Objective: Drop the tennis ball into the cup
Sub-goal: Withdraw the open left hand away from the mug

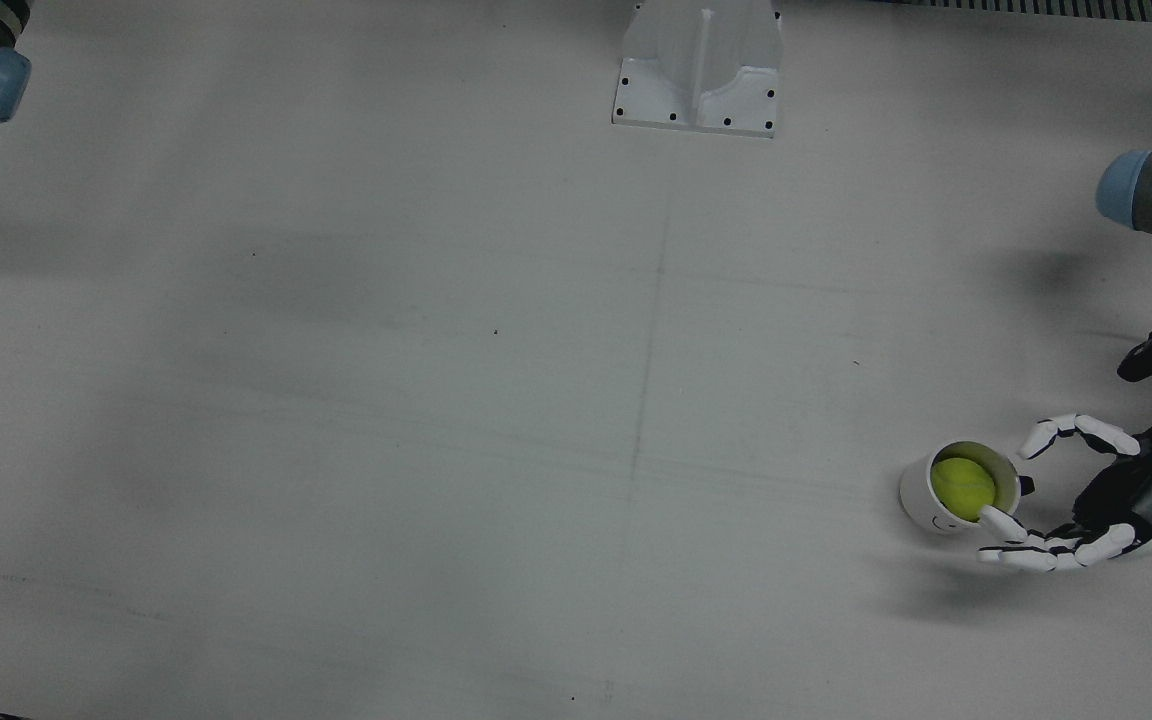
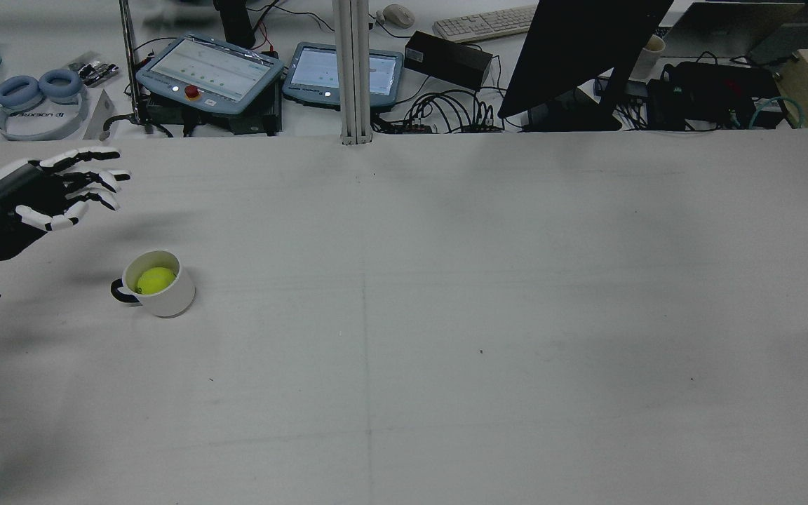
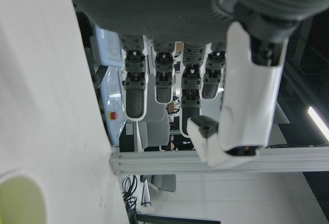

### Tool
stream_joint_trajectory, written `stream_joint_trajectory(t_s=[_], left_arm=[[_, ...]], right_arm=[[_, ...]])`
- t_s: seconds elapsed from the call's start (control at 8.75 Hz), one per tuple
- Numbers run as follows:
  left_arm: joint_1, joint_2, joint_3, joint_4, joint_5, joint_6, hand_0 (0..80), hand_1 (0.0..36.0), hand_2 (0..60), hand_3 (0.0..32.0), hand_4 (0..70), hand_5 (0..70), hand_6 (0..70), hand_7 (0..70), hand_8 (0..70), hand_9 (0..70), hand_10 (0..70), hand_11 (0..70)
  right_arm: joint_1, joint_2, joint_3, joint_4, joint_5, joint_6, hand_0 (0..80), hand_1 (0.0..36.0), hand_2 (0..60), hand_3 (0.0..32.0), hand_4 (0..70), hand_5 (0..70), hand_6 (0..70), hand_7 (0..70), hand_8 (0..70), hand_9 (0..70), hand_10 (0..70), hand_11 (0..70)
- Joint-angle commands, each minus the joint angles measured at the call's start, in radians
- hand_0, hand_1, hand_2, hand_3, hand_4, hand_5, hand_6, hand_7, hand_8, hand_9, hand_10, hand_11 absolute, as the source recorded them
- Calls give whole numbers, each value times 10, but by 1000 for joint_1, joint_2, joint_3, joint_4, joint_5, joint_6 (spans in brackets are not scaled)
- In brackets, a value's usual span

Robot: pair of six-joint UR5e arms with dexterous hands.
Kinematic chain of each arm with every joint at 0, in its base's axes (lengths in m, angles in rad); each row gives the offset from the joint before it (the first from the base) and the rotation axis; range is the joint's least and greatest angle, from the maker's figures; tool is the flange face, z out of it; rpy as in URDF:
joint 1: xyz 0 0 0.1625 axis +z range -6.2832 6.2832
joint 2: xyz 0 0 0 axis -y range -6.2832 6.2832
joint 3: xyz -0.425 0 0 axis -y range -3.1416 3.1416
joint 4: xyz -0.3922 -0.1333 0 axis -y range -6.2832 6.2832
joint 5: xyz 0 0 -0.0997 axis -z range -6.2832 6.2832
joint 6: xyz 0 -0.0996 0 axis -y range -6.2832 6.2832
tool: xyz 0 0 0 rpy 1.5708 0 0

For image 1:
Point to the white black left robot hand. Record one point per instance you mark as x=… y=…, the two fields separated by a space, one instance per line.
x=1151 y=490

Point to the yellow tennis ball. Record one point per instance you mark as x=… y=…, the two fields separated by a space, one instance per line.
x=961 y=485

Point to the ribbed metal rack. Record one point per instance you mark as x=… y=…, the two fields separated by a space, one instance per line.
x=1036 y=6

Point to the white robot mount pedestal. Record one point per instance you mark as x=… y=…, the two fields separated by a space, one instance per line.
x=701 y=70

